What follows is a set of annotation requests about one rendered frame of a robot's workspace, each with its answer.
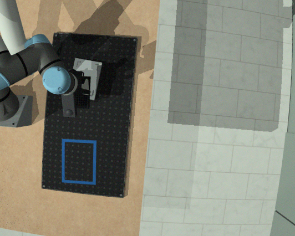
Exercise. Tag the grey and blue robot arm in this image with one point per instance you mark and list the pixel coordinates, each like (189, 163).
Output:
(21, 57)

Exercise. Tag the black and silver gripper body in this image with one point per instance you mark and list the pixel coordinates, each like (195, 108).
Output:
(78, 75)

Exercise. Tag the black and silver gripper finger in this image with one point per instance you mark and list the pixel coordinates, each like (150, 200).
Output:
(85, 87)

